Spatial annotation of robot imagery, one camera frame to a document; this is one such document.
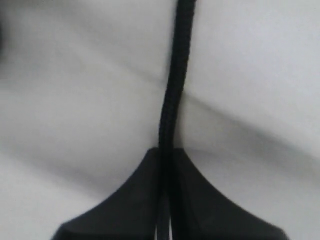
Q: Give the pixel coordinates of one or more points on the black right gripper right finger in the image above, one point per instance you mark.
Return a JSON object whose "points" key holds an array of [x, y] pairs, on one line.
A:
{"points": [[200, 212]]}

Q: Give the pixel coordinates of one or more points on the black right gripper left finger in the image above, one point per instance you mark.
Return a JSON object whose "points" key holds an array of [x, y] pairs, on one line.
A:
{"points": [[128, 214]]}

